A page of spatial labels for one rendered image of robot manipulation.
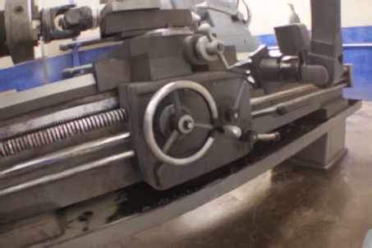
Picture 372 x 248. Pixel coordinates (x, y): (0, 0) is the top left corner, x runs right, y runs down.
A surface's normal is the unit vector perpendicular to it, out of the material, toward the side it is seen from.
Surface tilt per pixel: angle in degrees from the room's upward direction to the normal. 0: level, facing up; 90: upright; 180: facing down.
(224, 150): 90
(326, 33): 90
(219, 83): 90
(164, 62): 90
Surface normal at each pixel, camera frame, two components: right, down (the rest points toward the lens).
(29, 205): 0.55, 0.15
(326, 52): -0.72, 0.44
